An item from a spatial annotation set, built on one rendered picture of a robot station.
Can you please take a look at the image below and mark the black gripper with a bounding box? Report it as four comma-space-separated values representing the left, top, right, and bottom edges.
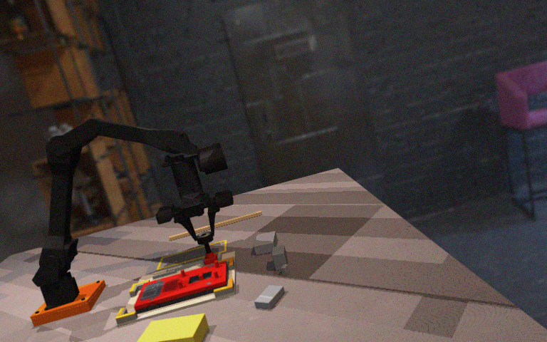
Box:
155, 177, 234, 241

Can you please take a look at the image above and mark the yellow block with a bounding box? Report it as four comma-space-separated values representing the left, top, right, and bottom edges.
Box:
137, 313, 208, 342

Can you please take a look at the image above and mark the black wheel with grey hub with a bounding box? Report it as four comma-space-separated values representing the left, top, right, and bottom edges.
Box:
196, 232, 214, 245

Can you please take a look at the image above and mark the tan wooden stick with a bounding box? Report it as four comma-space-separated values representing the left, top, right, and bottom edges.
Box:
170, 211, 262, 241

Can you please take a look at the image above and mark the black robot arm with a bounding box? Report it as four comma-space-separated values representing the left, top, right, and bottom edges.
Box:
32, 118, 228, 311

